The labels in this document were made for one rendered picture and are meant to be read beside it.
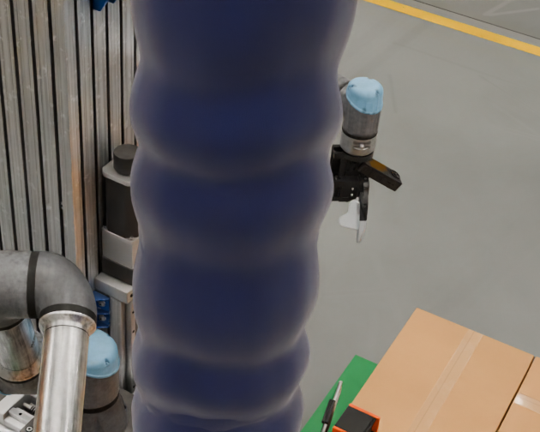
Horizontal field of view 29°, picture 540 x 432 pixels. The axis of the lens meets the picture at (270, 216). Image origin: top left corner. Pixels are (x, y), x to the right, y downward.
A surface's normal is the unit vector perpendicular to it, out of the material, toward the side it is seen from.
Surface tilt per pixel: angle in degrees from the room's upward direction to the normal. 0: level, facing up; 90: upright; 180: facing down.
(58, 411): 18
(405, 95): 0
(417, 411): 0
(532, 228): 0
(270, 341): 96
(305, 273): 80
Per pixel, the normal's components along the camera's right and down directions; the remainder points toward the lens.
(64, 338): 0.15, -0.56
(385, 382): 0.07, -0.79
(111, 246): -0.50, 0.50
